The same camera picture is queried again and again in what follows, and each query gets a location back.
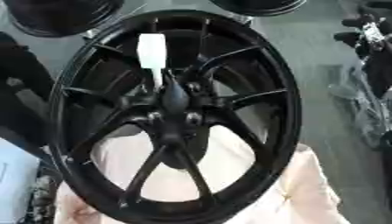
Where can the black spoked wheel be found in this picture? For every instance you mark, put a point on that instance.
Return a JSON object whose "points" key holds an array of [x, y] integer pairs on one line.
{"points": [[176, 99]]}

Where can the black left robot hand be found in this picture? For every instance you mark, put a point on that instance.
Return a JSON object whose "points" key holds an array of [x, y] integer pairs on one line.
{"points": [[23, 67]]}

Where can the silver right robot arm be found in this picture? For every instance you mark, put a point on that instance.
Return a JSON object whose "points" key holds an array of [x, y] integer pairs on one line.
{"points": [[368, 116]]}

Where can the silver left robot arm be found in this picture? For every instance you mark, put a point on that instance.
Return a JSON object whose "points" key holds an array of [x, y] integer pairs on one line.
{"points": [[20, 180]]}

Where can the black round wheel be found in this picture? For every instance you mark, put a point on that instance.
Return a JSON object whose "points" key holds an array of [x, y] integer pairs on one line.
{"points": [[56, 14], [258, 6]]}

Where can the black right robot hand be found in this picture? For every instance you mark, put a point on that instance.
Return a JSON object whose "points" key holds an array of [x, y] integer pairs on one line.
{"points": [[378, 67]]}

